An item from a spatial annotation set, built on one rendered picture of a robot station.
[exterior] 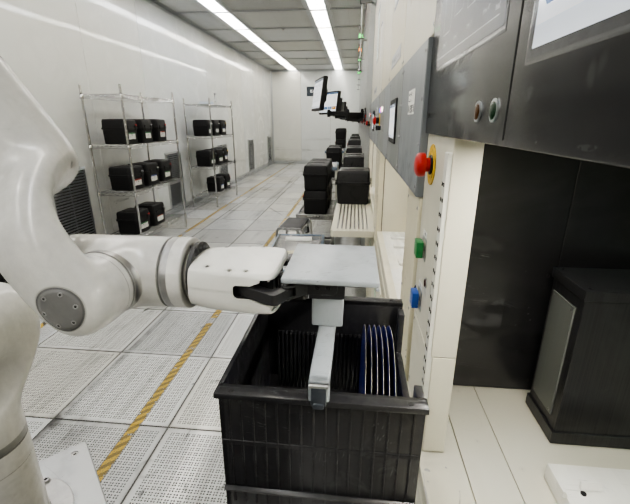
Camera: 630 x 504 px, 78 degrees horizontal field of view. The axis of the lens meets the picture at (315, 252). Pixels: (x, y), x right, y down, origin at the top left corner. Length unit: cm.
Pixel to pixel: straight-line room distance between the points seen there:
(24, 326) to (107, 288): 34
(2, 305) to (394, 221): 179
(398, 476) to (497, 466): 37
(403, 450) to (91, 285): 34
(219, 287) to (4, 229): 20
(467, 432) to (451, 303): 30
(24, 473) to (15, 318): 25
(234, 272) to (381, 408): 20
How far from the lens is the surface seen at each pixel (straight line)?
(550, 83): 32
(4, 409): 78
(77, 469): 101
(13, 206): 46
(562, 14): 32
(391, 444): 44
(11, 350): 77
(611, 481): 83
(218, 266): 44
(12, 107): 54
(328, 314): 45
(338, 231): 235
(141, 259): 47
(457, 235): 60
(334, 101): 512
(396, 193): 213
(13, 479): 84
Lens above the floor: 142
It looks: 19 degrees down
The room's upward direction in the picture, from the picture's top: straight up
